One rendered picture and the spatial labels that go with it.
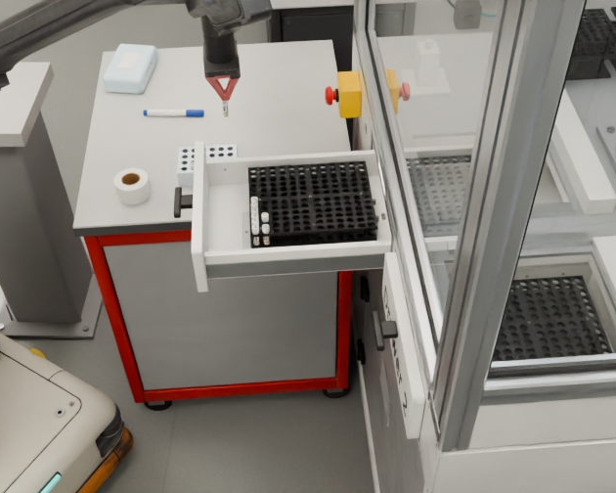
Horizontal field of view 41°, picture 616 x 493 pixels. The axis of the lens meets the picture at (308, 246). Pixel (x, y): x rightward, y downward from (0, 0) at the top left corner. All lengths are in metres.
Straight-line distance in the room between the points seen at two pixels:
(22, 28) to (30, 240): 1.17
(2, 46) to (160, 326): 0.94
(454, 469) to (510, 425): 0.12
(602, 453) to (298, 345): 0.99
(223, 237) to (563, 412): 0.71
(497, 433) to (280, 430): 1.18
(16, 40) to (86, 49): 2.45
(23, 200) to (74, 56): 1.51
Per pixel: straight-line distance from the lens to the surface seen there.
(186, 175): 1.71
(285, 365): 2.08
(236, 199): 1.58
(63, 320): 2.52
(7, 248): 2.32
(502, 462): 1.18
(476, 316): 0.89
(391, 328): 1.27
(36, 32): 1.15
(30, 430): 2.01
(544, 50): 0.68
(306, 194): 1.49
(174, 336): 1.98
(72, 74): 3.49
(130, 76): 1.98
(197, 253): 1.37
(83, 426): 1.99
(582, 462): 1.23
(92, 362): 2.43
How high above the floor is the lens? 1.92
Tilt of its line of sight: 47 degrees down
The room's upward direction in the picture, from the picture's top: 1 degrees counter-clockwise
